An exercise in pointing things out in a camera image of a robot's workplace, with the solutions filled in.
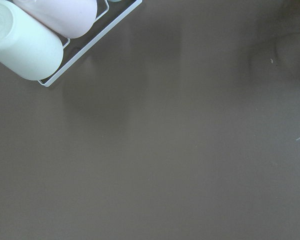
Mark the pink cup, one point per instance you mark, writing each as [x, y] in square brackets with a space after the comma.
[69, 18]

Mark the mint green cup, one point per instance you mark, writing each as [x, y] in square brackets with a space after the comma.
[27, 47]

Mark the white wire cup rack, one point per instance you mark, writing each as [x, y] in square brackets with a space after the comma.
[109, 14]

